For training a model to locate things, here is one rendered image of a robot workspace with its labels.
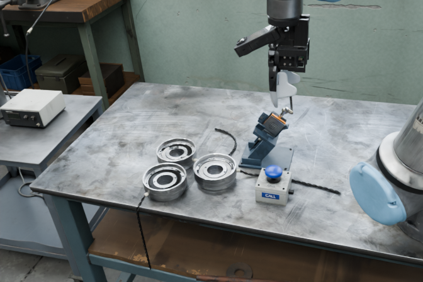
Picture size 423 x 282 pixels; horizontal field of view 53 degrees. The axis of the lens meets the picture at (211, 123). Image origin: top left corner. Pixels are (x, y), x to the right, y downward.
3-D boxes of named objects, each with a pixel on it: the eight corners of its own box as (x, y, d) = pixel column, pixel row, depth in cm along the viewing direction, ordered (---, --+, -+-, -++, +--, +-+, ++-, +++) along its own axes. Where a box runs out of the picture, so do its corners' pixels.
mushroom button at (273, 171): (263, 190, 97) (262, 172, 95) (267, 179, 100) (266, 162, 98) (280, 192, 96) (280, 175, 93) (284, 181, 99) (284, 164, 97)
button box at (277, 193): (255, 201, 98) (254, 185, 95) (262, 182, 103) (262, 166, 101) (290, 208, 95) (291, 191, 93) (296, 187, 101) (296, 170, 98)
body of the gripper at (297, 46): (304, 76, 92) (306, 22, 85) (265, 73, 94) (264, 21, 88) (308, 61, 98) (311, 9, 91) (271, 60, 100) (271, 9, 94)
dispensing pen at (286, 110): (245, 142, 113) (281, 100, 103) (257, 151, 113) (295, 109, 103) (242, 147, 111) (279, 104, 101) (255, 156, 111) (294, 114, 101)
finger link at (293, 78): (299, 99, 102) (299, 68, 96) (274, 97, 104) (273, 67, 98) (301, 91, 104) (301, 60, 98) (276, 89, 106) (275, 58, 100)
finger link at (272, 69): (275, 93, 94) (276, 54, 91) (268, 93, 94) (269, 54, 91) (278, 87, 98) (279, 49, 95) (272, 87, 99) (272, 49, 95)
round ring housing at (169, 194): (170, 170, 111) (169, 157, 108) (196, 188, 104) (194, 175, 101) (136, 189, 105) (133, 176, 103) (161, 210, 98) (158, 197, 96)
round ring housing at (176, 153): (150, 168, 112) (148, 155, 110) (171, 146, 119) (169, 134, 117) (185, 177, 107) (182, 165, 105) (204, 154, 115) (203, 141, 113)
